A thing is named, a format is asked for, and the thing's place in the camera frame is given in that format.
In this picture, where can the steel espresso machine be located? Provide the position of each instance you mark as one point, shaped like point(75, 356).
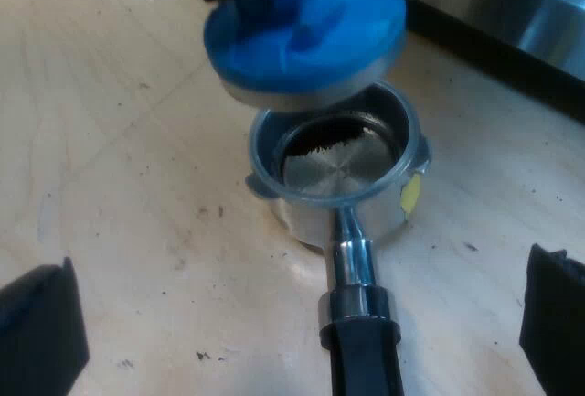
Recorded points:
point(507, 16)

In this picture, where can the bright blue tamper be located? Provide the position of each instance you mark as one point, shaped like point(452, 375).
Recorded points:
point(306, 35)

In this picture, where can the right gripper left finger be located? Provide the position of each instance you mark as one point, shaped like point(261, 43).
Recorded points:
point(39, 323)

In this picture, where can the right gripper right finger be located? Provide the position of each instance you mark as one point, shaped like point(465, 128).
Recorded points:
point(555, 318)

